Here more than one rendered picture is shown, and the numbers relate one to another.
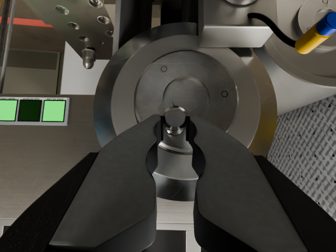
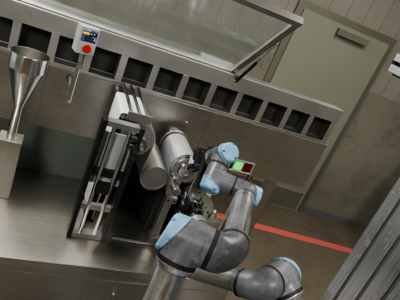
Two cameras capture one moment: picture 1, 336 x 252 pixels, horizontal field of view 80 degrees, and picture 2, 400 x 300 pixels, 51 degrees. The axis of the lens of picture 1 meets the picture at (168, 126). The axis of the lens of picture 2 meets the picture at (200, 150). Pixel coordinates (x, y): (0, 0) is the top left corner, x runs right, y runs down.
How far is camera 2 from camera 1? 171 cm
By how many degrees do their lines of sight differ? 25
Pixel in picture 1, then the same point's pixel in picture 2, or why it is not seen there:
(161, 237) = (191, 89)
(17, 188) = (243, 133)
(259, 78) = (171, 171)
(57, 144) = not seen: hidden behind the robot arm
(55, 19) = (204, 195)
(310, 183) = not seen: hidden behind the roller
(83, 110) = not seen: hidden behind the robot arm
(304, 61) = (161, 172)
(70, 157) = (218, 140)
